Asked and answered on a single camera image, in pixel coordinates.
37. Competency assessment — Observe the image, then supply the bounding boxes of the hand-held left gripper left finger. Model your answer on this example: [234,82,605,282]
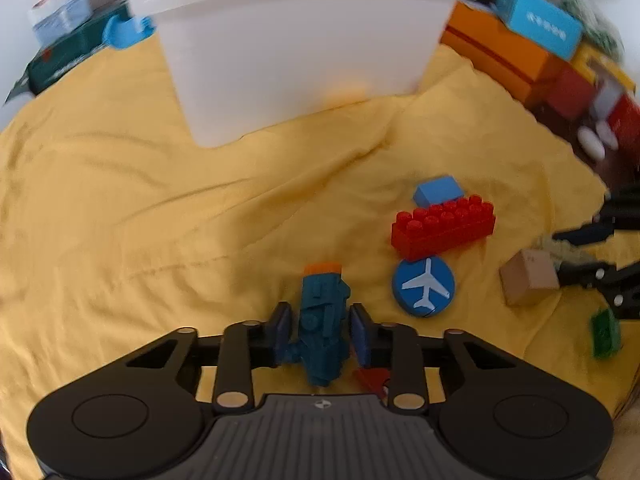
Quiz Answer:
[120,301,295,409]

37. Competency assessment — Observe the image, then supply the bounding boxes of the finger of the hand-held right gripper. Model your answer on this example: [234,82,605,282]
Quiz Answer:
[552,186,640,246]
[554,262,640,322]

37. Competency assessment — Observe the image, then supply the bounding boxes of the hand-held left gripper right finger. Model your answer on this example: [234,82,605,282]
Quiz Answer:
[348,302,523,412]

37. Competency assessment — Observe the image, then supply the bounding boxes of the pale green piece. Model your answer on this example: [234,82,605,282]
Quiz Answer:
[532,235,601,267]

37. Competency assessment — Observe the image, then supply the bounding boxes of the teal toy figure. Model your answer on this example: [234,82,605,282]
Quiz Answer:
[285,261,353,388]

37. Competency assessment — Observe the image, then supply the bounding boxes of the tan cube block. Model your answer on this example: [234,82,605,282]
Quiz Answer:
[499,249,561,307]

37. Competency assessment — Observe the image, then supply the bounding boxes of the white plastic bin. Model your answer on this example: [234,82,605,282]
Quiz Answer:
[127,0,478,150]

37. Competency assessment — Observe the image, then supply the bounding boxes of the small red toy piece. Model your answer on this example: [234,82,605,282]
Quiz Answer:
[352,367,393,403]

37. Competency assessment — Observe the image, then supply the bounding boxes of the green toy brick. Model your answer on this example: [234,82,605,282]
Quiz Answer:
[590,307,623,359]

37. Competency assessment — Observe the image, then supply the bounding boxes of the blue disc with white airplane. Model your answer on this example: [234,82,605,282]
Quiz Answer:
[391,256,457,318]

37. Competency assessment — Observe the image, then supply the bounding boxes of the white egg-shaped object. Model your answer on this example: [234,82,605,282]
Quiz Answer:
[597,122,621,150]
[577,127,606,161]

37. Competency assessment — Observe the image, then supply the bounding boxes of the red box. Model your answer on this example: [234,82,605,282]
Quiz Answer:
[542,67,598,121]
[607,95,640,161]

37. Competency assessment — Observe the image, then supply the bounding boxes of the long red toy brick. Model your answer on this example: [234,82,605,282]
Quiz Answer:
[391,197,497,262]

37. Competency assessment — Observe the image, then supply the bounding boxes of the light blue wedge block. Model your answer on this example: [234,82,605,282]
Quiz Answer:
[414,176,466,208]

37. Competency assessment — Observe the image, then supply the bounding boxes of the yellow box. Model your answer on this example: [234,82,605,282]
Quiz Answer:
[572,42,638,93]

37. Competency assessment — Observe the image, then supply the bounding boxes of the yellow cloth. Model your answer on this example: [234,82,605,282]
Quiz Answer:
[0,35,613,480]

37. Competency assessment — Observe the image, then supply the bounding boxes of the orange box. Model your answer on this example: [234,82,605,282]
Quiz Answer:
[440,2,566,106]

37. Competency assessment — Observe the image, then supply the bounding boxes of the green speckled object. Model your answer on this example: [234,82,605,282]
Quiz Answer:
[560,0,626,56]

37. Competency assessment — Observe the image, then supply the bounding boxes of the blue box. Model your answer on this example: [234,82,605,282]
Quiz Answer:
[495,0,585,61]

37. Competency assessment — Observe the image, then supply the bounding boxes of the blue plastic holder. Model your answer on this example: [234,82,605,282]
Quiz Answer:
[102,12,157,52]

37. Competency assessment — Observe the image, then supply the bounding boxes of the dark green box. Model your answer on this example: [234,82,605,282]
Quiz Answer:
[7,2,133,103]

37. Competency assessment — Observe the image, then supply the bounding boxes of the small pale printed carton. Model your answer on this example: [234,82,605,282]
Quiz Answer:
[27,0,99,47]

